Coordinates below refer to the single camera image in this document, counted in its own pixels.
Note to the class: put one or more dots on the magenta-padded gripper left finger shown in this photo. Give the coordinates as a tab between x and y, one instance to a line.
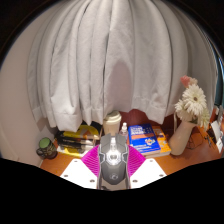
78	173

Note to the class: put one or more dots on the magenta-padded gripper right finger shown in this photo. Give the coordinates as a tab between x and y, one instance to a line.
148	173

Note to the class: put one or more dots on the grey black computer mouse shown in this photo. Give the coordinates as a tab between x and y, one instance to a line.
113	166

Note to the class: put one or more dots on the black spined book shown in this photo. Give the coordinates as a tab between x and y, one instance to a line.
75	142

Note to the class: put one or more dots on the blue paperback book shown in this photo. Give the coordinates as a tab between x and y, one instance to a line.
143	138

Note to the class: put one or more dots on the dark green mug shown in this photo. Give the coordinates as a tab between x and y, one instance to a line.
46	148

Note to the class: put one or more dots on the white ceramic pitcher vase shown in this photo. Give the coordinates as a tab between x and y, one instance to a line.
181	140

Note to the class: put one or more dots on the clear spray bottle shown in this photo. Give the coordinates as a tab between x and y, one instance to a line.
124	130

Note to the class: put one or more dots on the cream lidded travel cup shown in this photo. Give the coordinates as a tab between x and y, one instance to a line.
111	123

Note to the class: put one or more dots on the white desk device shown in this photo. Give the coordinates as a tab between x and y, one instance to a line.
218	133

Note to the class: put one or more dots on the white artificial flower bunch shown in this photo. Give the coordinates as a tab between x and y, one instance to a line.
193	100

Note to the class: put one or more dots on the white pleated curtain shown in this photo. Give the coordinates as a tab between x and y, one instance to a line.
116	50

